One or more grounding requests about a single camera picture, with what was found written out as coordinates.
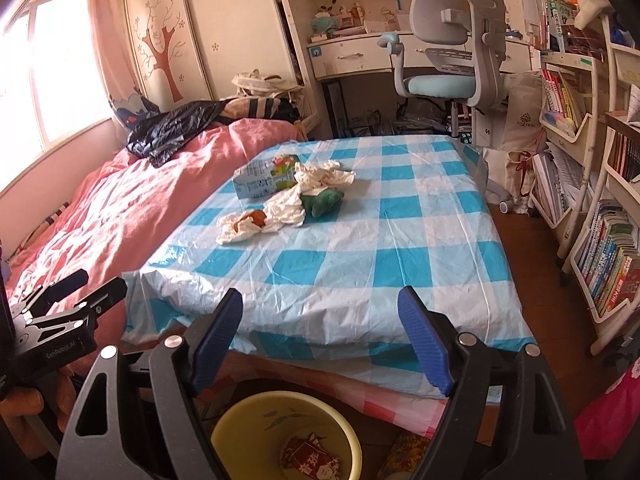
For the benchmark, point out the row of upright books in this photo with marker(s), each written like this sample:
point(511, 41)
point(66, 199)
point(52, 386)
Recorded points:
point(555, 15)

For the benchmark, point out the row of thin red books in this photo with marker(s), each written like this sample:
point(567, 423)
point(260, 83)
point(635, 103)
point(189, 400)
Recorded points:
point(557, 95)

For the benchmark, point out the row of brown books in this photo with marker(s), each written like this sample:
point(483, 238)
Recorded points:
point(625, 157)

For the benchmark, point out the striped bed sheet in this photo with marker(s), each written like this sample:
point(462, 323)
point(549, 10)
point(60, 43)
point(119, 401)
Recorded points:
point(50, 217)

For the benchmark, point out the narrow white book rack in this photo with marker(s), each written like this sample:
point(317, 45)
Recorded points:
point(570, 132)

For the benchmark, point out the pink duvet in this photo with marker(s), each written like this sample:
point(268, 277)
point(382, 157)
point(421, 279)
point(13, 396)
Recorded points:
point(125, 210)

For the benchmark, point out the striped cloth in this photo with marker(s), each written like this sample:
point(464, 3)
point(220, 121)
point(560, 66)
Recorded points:
point(260, 107)

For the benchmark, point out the green plush toy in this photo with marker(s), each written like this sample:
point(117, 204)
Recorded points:
point(320, 202)

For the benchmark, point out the large white tissue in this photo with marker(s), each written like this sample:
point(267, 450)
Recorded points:
point(325, 176)

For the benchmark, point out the pink bag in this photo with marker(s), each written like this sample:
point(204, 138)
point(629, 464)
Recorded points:
point(610, 410)

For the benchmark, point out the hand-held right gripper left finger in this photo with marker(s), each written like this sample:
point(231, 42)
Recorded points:
point(217, 340)

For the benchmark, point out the wide white book rack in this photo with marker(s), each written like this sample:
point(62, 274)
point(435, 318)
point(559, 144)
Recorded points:
point(607, 312)

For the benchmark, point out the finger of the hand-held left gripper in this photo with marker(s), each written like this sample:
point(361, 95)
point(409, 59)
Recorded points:
point(105, 294)
point(67, 281)

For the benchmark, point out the orange peel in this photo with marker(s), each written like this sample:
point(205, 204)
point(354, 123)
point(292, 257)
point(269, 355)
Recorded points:
point(257, 218)

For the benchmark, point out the floral patterned fabric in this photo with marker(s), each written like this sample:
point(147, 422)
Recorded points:
point(405, 455)

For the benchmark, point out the cream cloth bag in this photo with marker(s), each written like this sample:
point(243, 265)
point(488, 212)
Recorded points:
point(595, 5)

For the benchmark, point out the blue milk carton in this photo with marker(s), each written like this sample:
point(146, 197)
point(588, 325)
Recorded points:
point(257, 180)

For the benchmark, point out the dark plastic bag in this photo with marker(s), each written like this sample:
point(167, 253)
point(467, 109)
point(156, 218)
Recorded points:
point(420, 110)

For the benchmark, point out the yellow plastic bin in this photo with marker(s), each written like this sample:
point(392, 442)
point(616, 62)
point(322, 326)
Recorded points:
point(240, 420)

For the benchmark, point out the grey chair with blue seat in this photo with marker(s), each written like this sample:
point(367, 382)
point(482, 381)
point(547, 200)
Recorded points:
point(450, 20)

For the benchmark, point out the pink curtain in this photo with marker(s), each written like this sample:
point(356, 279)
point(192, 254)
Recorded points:
point(110, 35)

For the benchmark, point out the stack of white papers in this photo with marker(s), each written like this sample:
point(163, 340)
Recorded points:
point(555, 180)

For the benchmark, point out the row of colourful paperback books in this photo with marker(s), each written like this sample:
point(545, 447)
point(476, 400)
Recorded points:
point(610, 260)

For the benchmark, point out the white desk with hutch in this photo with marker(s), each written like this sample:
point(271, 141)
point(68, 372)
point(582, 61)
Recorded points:
point(350, 55)

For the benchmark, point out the white canvas tote bag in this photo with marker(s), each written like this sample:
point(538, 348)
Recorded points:
point(265, 82)

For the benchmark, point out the wardrobe with tree decal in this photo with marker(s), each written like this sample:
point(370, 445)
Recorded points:
point(165, 20)

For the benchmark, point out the black puffer jacket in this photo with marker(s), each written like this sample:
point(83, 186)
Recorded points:
point(165, 130)

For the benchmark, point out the small teal toy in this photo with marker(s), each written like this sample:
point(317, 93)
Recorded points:
point(322, 24)

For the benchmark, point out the red snack wrapper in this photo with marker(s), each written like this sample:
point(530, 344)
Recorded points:
point(310, 460)

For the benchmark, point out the window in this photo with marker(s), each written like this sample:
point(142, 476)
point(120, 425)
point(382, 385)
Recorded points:
point(60, 70)

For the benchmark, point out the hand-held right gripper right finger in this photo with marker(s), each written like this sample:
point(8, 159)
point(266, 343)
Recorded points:
point(425, 340)

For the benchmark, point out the person's left hand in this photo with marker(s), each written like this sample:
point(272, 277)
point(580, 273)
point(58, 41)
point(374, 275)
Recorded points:
point(30, 405)

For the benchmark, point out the blue checked plastic tablecloth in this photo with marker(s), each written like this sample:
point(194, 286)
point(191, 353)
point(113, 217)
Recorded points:
point(375, 240)

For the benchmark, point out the white paper bag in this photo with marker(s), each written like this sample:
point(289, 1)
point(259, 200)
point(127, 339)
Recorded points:
point(522, 120)

